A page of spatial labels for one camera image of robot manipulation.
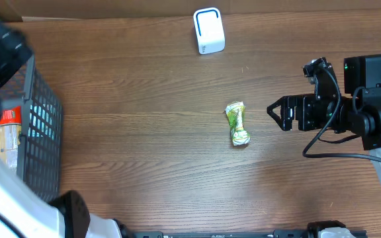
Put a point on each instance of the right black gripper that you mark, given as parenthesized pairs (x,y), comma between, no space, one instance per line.
(303,102)

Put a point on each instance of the green yellow snack pouch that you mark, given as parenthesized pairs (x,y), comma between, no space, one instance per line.
(235,114)

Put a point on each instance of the spaghetti pack orange ends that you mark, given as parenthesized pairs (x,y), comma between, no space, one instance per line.
(10,129)

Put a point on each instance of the teal snack packet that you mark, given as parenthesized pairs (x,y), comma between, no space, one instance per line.
(42,119)

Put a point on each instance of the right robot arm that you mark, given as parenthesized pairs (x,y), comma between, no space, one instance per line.
(355,108)

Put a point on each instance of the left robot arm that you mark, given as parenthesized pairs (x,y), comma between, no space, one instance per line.
(22,212)

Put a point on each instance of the white barcode scanner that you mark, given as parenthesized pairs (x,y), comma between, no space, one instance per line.
(209,30)

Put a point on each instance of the grey plastic basket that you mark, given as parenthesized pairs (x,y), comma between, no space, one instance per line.
(38,155)

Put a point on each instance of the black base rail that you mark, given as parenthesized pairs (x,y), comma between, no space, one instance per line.
(278,233)

